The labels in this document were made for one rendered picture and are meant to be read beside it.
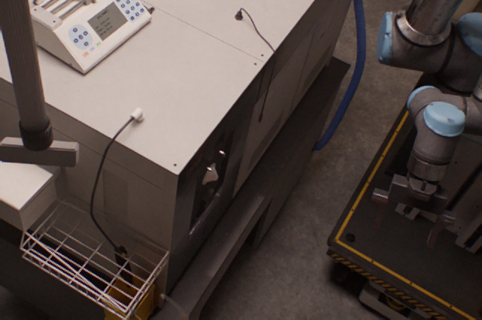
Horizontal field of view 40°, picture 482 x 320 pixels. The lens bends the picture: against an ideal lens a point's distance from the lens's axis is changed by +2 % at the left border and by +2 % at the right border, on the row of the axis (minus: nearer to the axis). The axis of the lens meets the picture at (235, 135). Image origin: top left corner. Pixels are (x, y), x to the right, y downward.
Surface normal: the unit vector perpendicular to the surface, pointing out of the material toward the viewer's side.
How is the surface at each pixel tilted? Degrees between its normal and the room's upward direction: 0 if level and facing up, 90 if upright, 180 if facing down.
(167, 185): 90
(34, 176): 0
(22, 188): 0
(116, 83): 0
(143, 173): 90
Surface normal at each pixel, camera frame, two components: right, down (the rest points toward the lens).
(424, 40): -0.06, 0.27
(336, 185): 0.13, -0.60
